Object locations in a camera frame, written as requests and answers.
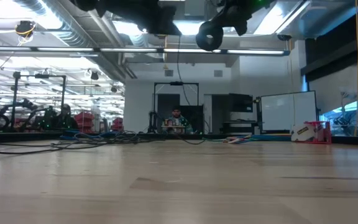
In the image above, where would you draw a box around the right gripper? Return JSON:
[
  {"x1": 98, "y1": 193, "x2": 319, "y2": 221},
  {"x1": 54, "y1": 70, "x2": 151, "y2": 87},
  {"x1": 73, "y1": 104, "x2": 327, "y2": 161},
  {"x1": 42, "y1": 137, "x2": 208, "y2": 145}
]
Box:
[{"x1": 209, "y1": 0, "x2": 276, "y2": 37}]

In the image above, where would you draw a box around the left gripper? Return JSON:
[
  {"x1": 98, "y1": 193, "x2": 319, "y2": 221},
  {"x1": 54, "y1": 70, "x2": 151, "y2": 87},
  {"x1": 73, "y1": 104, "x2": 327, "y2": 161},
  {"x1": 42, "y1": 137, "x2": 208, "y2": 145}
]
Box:
[{"x1": 96, "y1": 0, "x2": 183, "y2": 36}]

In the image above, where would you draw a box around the black plastic spool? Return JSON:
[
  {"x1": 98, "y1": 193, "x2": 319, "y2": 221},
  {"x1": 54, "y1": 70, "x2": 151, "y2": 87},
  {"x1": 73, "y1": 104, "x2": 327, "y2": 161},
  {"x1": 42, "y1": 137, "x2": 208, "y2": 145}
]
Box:
[{"x1": 195, "y1": 20, "x2": 224, "y2": 52}]

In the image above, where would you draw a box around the long black cord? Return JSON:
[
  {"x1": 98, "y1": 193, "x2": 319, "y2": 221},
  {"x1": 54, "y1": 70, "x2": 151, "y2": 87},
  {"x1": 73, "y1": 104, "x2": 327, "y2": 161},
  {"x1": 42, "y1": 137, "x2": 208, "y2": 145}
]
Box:
[{"x1": 0, "y1": 34, "x2": 213, "y2": 156}]

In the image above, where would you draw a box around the black equipment cart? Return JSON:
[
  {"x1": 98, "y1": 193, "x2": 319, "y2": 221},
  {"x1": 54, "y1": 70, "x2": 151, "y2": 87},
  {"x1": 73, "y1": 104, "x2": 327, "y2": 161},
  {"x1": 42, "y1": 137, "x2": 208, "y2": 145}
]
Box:
[{"x1": 222, "y1": 92, "x2": 260, "y2": 134}]

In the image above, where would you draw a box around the person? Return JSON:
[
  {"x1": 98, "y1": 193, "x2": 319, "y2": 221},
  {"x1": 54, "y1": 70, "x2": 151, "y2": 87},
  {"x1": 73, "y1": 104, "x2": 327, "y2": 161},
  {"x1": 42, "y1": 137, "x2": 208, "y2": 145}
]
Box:
[
  {"x1": 56, "y1": 104, "x2": 79, "y2": 130},
  {"x1": 165, "y1": 105, "x2": 195, "y2": 134}
]

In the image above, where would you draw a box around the white whiteboard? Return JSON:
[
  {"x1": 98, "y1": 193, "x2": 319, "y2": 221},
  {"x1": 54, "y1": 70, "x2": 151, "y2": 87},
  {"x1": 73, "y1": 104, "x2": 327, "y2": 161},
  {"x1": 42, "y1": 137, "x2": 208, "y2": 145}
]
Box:
[{"x1": 260, "y1": 90, "x2": 318, "y2": 131}]

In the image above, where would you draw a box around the long ceiling light bar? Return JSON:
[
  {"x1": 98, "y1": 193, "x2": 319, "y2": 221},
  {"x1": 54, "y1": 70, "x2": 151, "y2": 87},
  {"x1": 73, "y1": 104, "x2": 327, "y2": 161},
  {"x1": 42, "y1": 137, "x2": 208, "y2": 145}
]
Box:
[{"x1": 0, "y1": 45, "x2": 291, "y2": 57}]

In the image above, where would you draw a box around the red tape dispenser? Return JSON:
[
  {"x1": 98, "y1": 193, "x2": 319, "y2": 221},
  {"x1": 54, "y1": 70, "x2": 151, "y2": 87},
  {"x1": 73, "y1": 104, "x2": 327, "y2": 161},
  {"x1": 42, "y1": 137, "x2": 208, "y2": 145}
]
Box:
[{"x1": 290, "y1": 121, "x2": 333, "y2": 144}]

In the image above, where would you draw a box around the black gantry frame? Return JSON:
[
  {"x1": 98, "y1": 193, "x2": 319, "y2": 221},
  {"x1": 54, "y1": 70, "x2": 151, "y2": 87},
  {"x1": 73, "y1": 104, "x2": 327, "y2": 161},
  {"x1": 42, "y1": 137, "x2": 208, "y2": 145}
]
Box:
[
  {"x1": 152, "y1": 81, "x2": 200, "y2": 134},
  {"x1": 9, "y1": 70, "x2": 68, "y2": 130}
]

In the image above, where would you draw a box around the silver ventilation duct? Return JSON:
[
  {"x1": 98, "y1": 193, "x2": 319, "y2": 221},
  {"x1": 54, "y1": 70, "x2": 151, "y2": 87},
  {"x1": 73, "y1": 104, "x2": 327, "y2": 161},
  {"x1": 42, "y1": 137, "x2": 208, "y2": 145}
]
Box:
[{"x1": 12, "y1": 0, "x2": 138, "y2": 80}]

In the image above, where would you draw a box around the red cable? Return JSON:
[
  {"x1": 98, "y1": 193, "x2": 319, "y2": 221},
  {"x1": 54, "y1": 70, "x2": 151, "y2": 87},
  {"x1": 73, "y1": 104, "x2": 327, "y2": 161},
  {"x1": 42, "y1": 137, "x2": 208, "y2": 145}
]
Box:
[{"x1": 224, "y1": 135, "x2": 251, "y2": 144}]

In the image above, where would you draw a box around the green cable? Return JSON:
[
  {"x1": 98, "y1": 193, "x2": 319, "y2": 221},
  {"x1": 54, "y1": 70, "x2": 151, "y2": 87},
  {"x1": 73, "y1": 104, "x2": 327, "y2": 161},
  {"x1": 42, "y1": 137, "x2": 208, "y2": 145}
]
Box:
[{"x1": 202, "y1": 136, "x2": 229, "y2": 144}]

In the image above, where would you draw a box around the colourful cable bundle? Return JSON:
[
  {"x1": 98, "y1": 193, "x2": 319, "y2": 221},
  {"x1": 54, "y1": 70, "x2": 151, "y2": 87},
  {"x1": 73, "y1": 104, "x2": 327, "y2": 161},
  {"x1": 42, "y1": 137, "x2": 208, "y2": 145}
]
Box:
[{"x1": 234, "y1": 133, "x2": 291, "y2": 141}]

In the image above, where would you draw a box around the hanging yellow cord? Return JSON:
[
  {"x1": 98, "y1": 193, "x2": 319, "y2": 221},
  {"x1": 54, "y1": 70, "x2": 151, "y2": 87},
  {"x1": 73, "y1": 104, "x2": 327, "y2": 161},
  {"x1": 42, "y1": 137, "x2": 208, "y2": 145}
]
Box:
[{"x1": 354, "y1": 0, "x2": 358, "y2": 137}]

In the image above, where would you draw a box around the ceiling cord reel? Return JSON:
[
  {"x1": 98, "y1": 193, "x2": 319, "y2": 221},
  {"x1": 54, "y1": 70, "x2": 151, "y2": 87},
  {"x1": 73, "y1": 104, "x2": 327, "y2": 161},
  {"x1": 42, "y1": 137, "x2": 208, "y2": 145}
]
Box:
[{"x1": 14, "y1": 20, "x2": 37, "y2": 40}]

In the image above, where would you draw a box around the thin blue data cable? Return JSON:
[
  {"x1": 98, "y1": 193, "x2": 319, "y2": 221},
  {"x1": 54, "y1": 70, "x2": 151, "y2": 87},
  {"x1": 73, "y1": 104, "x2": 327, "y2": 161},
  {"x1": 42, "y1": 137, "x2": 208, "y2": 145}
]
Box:
[{"x1": 59, "y1": 129, "x2": 127, "y2": 140}]

